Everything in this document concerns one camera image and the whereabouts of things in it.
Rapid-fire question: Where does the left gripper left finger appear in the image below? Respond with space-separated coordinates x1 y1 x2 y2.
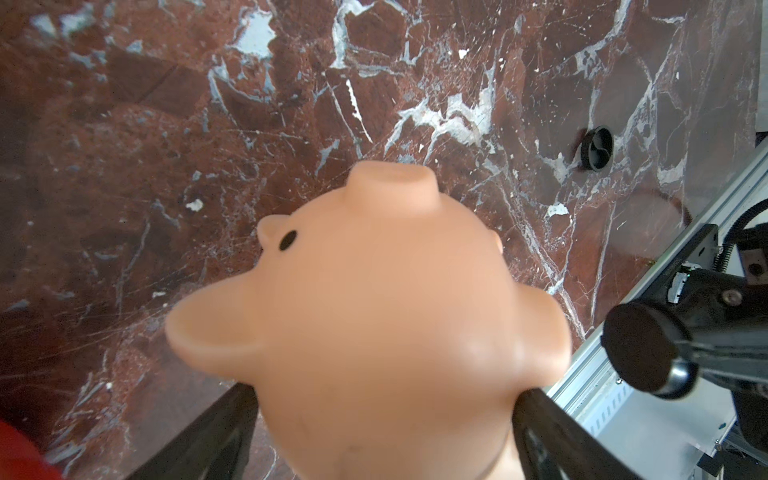
129 383 259 480

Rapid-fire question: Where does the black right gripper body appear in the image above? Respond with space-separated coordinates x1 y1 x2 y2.
667 223 767 452

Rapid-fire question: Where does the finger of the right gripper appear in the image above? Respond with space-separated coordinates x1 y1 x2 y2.
677 326 767 383

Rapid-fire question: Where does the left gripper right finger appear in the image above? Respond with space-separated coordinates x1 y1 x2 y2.
512 389 638 480

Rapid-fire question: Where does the red piggy bank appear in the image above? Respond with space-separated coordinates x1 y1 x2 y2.
1 422 63 480

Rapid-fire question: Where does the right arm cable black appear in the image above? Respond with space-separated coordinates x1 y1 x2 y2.
714 199 768 273

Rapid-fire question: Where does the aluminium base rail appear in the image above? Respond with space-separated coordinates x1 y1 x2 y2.
545 137 768 480

